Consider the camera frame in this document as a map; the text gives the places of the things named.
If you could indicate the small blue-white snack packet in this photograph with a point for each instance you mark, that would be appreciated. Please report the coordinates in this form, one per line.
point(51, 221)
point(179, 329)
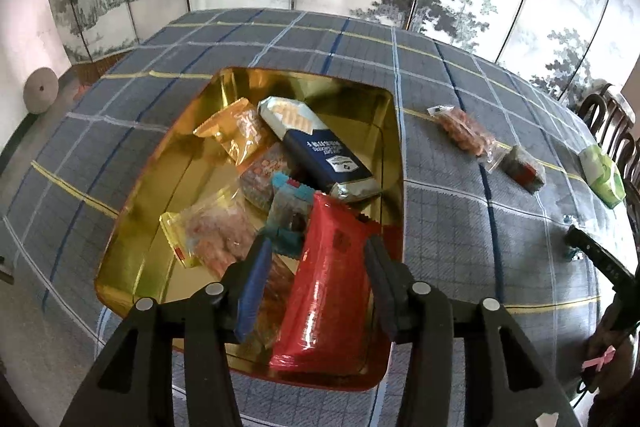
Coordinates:
point(287, 227)

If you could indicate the green snack packet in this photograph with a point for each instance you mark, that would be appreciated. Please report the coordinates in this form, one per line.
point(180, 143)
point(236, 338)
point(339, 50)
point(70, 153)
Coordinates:
point(602, 177)

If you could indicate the red snack packet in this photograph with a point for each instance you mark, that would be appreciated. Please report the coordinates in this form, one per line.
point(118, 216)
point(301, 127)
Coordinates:
point(325, 297)

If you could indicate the orange snack packet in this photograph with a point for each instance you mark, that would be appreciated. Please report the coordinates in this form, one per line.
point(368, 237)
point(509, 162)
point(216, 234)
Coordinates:
point(235, 129)

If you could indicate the round grey disc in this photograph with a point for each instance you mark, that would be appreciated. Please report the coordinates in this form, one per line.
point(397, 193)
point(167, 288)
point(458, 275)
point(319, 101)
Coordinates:
point(40, 89)

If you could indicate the yellow snack packet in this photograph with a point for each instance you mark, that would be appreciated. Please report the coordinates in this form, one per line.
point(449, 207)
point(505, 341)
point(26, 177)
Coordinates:
point(200, 232)

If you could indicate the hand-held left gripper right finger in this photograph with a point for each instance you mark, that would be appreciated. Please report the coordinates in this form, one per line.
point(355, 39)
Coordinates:
point(381, 287)

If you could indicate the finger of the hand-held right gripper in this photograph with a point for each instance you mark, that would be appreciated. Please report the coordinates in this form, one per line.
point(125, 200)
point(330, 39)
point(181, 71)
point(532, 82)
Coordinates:
point(600, 257)

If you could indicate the dark red small packet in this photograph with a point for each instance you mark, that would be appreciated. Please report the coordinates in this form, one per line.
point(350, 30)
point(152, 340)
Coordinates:
point(522, 169)

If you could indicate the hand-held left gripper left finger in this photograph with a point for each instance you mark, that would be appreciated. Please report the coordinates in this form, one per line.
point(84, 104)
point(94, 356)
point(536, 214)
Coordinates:
point(252, 287)

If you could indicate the navy cracker packet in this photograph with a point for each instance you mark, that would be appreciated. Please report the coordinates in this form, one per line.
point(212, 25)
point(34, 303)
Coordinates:
point(320, 152)

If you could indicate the clear packet of orange snacks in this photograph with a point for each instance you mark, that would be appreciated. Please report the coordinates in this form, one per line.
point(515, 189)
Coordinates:
point(265, 172)
point(465, 129)

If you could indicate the red box with gold inside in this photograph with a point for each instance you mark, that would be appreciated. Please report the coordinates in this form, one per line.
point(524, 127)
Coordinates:
point(150, 207)

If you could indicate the grey plaid tablecloth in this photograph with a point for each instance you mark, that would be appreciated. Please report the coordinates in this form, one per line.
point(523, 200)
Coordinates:
point(475, 257)

